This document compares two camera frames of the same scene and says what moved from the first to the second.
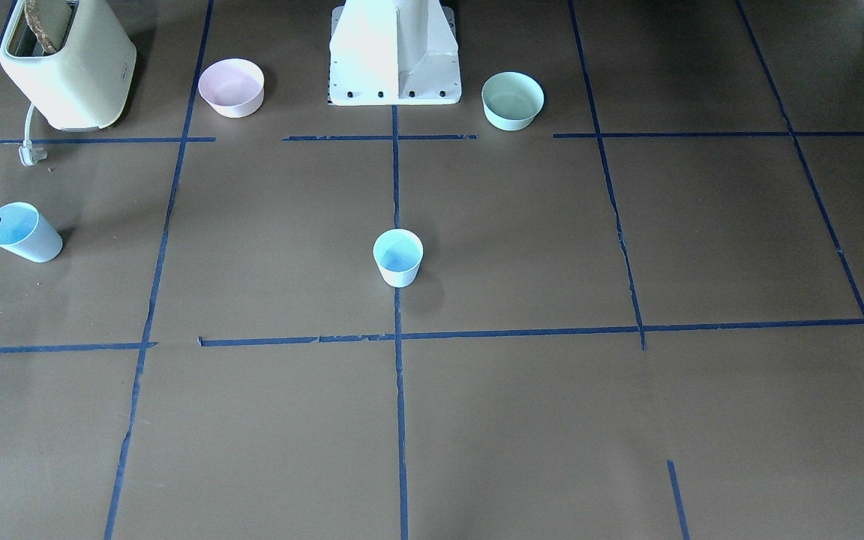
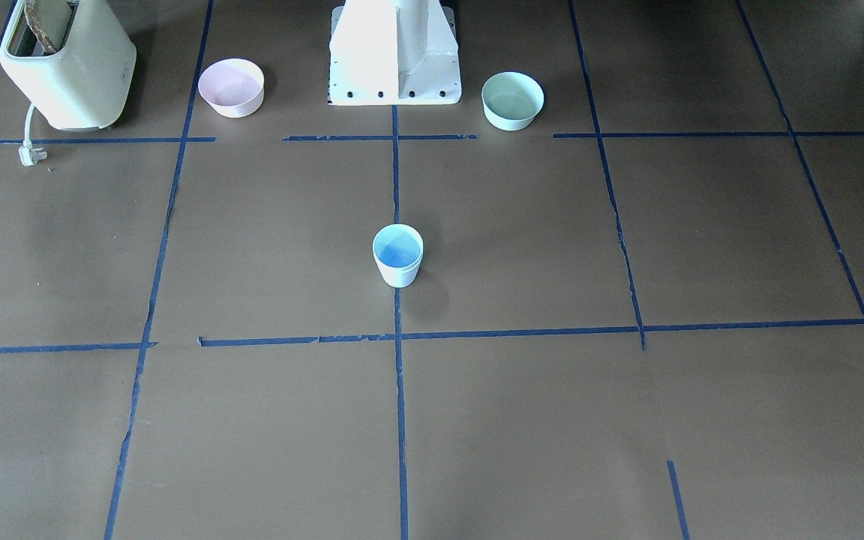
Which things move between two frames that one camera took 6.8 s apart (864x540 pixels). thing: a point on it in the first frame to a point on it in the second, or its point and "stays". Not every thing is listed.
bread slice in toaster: [50, 19] stays
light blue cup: [397, 253] stays
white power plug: [30, 154] stays
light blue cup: [22, 231] to [398, 250]
